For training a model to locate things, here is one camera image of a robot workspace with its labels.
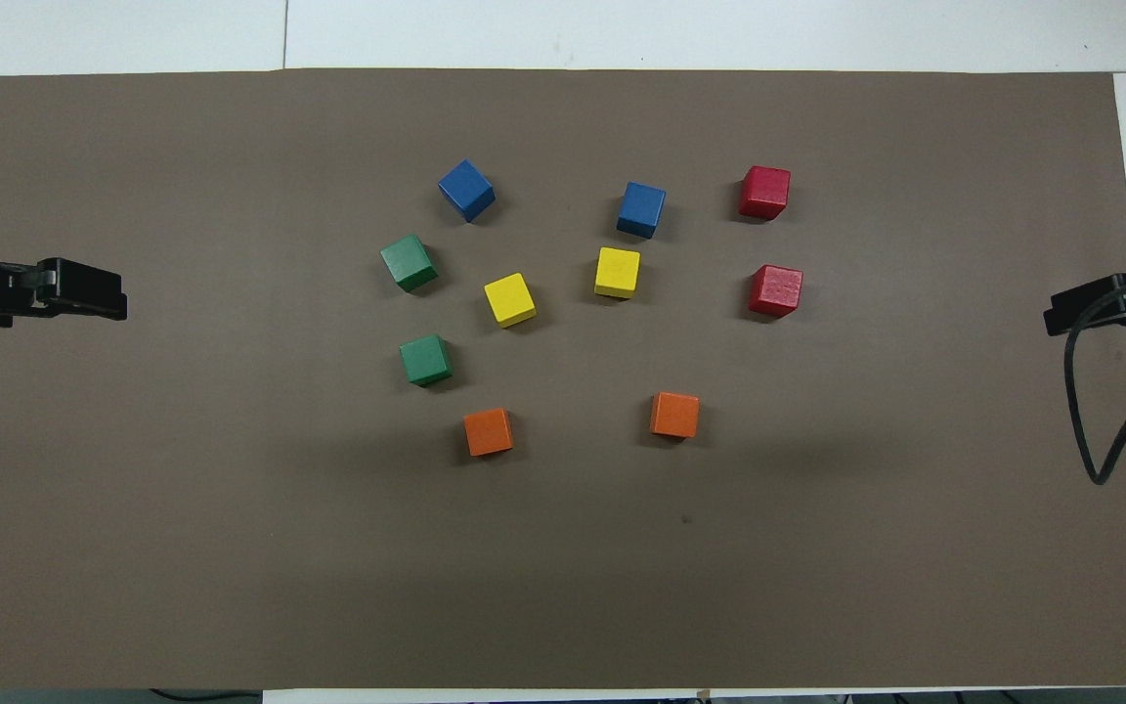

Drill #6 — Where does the red wooden cube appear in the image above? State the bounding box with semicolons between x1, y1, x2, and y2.
738;164;793;221
748;263;804;320

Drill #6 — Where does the green wooden cube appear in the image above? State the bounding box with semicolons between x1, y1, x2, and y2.
399;333;455;388
379;234;440;293

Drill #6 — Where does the yellow wooden cube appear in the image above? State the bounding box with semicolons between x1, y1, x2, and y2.
593;246;642;300
483;272;538;329

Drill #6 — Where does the brown table mat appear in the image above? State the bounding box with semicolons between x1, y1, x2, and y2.
0;68;1126;690

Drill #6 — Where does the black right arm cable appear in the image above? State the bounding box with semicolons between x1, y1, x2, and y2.
1063;249;1126;487

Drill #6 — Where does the orange wooden cube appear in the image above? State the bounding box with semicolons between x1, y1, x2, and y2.
649;391;701;440
462;407;515;458

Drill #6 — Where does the blue wooden cube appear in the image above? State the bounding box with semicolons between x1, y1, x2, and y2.
616;181;668;241
438;158;498;224

